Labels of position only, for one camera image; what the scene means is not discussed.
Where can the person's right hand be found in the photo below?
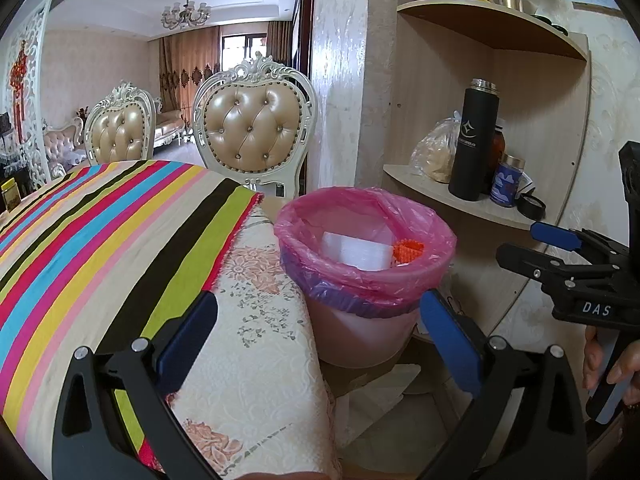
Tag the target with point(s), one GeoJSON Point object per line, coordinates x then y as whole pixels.
{"type": "Point", "coordinates": [591, 360]}

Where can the wooden corner shelf unit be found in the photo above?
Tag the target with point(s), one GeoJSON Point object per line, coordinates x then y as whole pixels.
{"type": "Point", "coordinates": [500, 25]}

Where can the brown curtains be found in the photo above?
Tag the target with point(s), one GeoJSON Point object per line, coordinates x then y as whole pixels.
{"type": "Point", "coordinates": [185, 60]}

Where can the white paper sheet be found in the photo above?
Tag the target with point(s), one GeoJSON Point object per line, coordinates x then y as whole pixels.
{"type": "Point", "coordinates": [375, 400]}

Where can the beige tufted carved chair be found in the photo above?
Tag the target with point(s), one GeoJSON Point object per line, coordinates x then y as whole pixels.
{"type": "Point", "coordinates": [120, 135]}
{"type": "Point", "coordinates": [250, 125]}

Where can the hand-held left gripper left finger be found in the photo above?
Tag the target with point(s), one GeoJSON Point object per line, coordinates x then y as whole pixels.
{"type": "Point", "coordinates": [187, 340]}

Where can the striped colourful tablecloth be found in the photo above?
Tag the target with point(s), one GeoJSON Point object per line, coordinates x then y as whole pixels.
{"type": "Point", "coordinates": [100, 240]}

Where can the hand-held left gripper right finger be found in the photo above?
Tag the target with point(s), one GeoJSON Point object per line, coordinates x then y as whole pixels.
{"type": "Point", "coordinates": [452, 340]}

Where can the white foam block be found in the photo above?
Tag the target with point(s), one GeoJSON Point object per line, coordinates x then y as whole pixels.
{"type": "Point", "coordinates": [355, 250]}

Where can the purple trash bag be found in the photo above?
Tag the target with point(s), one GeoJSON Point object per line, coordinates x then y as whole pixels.
{"type": "Point", "coordinates": [340, 305]}

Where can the beige carved sofa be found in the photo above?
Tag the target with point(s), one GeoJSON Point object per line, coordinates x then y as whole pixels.
{"type": "Point", "coordinates": [170, 127]}

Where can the large pink foam fruit net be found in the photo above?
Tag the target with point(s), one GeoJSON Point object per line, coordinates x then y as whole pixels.
{"type": "Point", "coordinates": [409, 252]}

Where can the red knot wall ornament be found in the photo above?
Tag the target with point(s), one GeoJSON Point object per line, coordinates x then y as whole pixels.
{"type": "Point", "coordinates": [19, 75]}

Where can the beige floral tablecloth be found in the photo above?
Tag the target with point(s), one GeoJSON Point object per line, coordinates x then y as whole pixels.
{"type": "Point", "coordinates": [270, 360]}

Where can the white lattice screen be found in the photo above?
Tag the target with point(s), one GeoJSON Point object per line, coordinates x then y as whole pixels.
{"type": "Point", "coordinates": [35, 110]}

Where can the carved white armchair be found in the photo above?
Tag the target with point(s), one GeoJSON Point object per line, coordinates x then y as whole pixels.
{"type": "Point", "coordinates": [62, 145]}

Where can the brown glass jar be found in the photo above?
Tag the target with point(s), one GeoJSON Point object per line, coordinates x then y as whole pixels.
{"type": "Point", "coordinates": [499, 145]}

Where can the clear bag of food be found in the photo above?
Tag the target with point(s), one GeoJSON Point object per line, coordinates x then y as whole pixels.
{"type": "Point", "coordinates": [435, 155]}

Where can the blue label jar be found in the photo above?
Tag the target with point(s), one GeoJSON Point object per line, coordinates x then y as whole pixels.
{"type": "Point", "coordinates": [507, 182]}

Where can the black tape roll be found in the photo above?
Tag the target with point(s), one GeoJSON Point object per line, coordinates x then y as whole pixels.
{"type": "Point", "coordinates": [530, 207]}

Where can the pale pink trash bin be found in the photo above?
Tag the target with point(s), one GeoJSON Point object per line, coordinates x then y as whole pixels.
{"type": "Point", "coordinates": [360, 335]}

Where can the pink trash bag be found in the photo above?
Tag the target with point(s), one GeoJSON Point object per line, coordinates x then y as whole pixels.
{"type": "Point", "coordinates": [310, 220]}

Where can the black thermos bottle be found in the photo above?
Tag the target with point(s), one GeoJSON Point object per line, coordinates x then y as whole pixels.
{"type": "Point", "coordinates": [472, 145]}

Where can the crystal chandelier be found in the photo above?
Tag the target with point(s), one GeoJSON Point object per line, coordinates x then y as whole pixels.
{"type": "Point", "coordinates": [185, 12]}

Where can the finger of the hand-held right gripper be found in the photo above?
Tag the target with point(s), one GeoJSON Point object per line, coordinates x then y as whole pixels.
{"type": "Point", "coordinates": [550, 232]}
{"type": "Point", "coordinates": [530, 262]}

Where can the yellow lid glass jar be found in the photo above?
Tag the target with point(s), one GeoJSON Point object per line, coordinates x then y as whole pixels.
{"type": "Point", "coordinates": [10, 197]}

